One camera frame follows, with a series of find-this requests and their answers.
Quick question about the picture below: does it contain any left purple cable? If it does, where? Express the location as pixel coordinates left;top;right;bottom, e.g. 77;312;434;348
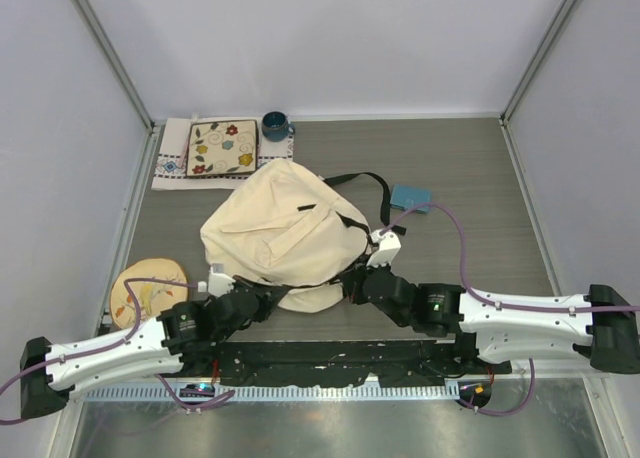
0;276;239;425

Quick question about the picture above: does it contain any round wooden bird coaster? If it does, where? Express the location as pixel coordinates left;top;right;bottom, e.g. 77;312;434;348
109;258;189;329

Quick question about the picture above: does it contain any dark blue ceramic mug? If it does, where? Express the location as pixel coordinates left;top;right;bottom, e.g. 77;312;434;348
261;111;295;142

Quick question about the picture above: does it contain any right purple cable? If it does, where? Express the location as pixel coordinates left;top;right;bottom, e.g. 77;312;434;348
377;202;640;419

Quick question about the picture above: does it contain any floral square ceramic plate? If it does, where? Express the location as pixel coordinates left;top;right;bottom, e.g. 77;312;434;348
186;120;259;178

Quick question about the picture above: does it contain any cream canvas backpack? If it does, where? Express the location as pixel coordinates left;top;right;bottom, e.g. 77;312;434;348
200;159;379;314

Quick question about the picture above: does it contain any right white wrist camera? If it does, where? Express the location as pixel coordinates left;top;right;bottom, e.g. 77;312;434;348
367;229;401;268

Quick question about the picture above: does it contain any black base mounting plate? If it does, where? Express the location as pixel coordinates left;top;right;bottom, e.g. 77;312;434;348
176;339;512;388

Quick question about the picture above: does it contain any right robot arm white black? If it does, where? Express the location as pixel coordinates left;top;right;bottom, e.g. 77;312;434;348
341;265;639;375

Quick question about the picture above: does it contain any purple cable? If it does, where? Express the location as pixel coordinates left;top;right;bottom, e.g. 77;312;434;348
377;202;640;419
0;276;239;425

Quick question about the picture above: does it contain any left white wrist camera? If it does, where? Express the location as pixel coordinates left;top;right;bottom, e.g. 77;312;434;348
196;263;235;297

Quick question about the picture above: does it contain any slotted grey cable duct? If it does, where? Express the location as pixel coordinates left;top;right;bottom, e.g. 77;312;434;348
83;381;459;402

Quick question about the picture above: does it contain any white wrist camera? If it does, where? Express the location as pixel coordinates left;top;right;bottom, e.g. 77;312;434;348
367;229;401;268
196;263;235;297

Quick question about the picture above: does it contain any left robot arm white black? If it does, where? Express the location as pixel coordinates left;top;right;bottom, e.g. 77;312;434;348
19;282;284;420

